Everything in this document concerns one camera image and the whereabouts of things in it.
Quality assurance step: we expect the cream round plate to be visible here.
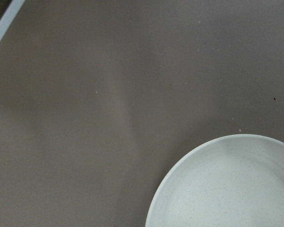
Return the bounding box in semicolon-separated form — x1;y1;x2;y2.
145;134;284;227

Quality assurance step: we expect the white wire cup rack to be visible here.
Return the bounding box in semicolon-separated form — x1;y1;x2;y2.
0;0;25;42

